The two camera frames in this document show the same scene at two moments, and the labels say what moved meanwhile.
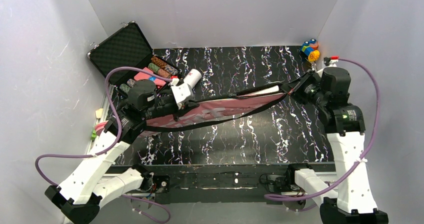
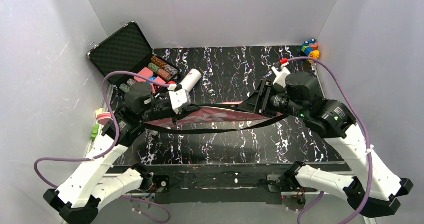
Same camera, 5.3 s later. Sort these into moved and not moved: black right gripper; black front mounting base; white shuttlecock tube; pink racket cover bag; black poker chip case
Moved: black right gripper; pink racket cover bag
Not moved: black poker chip case; black front mounting base; white shuttlecock tube
